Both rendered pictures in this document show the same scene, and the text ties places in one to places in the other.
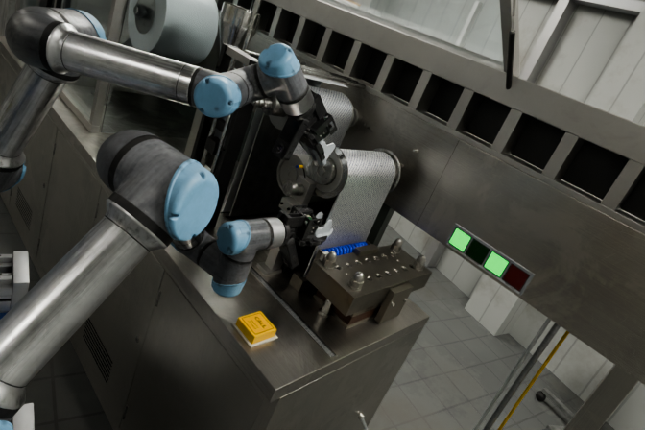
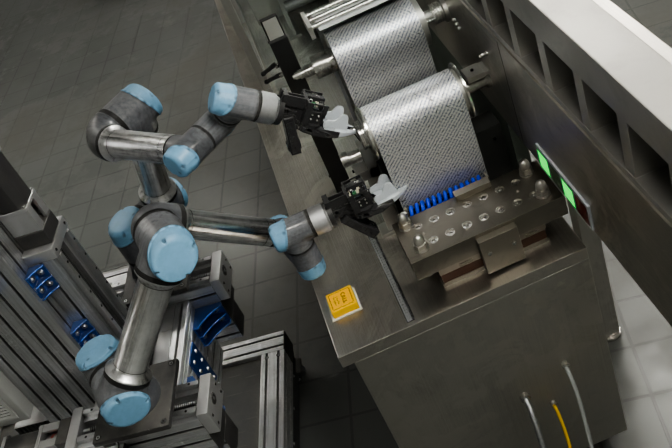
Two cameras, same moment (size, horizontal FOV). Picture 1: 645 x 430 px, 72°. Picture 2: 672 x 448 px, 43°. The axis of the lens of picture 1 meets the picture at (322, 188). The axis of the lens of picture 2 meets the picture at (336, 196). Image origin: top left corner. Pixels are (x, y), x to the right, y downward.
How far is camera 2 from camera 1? 1.56 m
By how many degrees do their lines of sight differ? 49
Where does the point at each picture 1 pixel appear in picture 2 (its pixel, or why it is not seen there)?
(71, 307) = (138, 332)
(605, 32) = not seen: outside the picture
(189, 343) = not seen: hidden behind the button
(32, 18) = (90, 134)
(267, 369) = (339, 340)
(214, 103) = (176, 169)
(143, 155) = (139, 233)
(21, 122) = (147, 174)
